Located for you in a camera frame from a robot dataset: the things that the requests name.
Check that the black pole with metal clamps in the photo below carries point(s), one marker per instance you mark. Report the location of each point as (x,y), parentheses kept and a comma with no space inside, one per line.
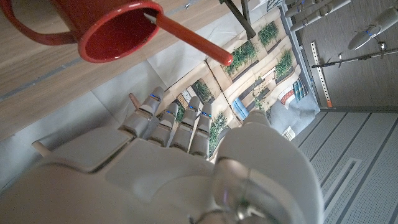
(357,58)

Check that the red enamel cup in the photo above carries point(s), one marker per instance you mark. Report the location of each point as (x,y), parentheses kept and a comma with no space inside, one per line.
(118,34)

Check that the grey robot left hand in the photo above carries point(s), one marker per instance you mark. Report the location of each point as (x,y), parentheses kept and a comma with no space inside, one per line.
(323,11)

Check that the printed backdrop with armchair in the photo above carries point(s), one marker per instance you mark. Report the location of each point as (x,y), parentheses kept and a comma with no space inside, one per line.
(192,65)

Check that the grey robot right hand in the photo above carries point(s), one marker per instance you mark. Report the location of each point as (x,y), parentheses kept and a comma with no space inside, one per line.
(161,180)

